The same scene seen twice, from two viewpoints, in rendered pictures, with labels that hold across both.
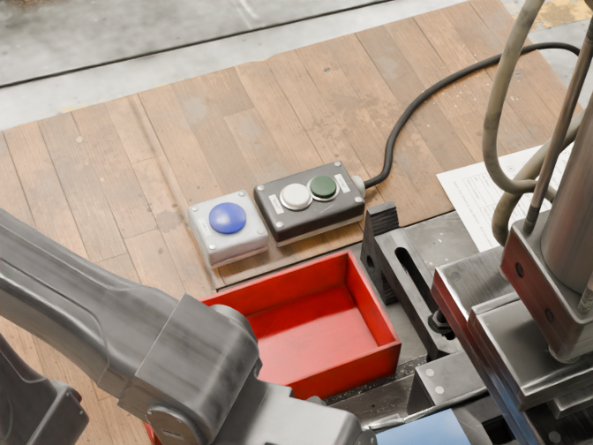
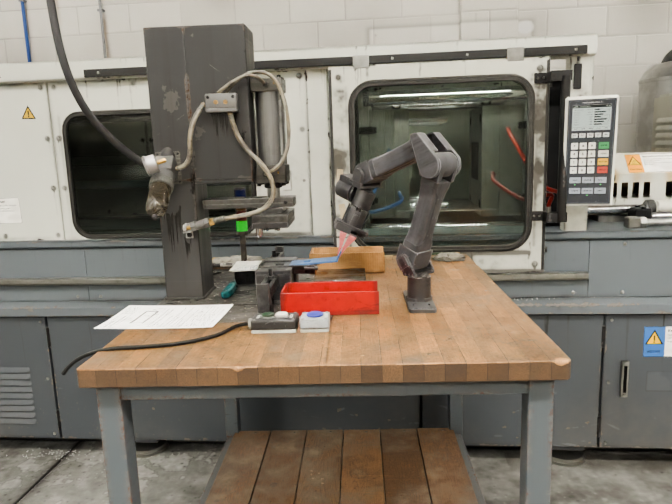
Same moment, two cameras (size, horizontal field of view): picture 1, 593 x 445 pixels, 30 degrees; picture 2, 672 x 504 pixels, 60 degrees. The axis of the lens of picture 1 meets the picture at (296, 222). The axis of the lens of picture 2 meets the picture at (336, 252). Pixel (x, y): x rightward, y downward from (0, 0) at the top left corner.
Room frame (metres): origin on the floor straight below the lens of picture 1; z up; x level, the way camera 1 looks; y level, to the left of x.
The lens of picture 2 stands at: (1.85, 0.75, 1.32)
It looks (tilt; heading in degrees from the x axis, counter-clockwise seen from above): 10 degrees down; 208
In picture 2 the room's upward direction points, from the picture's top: 2 degrees counter-clockwise
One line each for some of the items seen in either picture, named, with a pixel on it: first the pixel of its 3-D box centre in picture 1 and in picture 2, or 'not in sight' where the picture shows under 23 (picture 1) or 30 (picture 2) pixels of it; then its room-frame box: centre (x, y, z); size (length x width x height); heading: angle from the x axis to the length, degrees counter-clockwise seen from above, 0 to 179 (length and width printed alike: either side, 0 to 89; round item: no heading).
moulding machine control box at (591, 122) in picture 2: not in sight; (584, 151); (-0.46, 0.55, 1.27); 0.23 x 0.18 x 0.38; 22
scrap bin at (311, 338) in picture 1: (257, 350); (330, 297); (0.55, 0.03, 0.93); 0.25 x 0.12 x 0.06; 116
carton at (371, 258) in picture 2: not in sight; (347, 260); (0.09, -0.15, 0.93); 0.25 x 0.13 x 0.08; 116
